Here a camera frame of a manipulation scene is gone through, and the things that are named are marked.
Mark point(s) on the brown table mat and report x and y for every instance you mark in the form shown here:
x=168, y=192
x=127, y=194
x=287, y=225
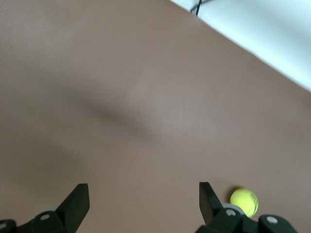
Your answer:
x=121, y=72

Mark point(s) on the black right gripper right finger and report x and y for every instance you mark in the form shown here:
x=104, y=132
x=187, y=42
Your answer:
x=211, y=213

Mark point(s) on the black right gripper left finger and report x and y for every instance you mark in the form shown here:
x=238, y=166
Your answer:
x=70, y=213

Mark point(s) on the yellow-green tennis ball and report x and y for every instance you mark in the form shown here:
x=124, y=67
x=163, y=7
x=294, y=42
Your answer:
x=243, y=200

